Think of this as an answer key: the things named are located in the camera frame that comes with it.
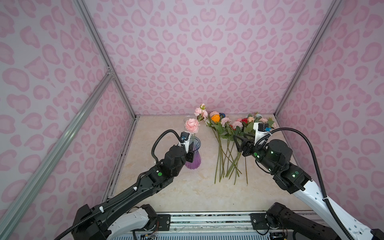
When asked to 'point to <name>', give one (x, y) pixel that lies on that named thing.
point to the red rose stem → (245, 121)
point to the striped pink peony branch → (202, 113)
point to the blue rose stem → (222, 115)
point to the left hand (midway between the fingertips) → (191, 140)
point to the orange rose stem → (221, 131)
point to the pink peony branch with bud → (225, 122)
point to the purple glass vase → (196, 161)
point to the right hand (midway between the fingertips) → (238, 134)
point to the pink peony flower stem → (191, 125)
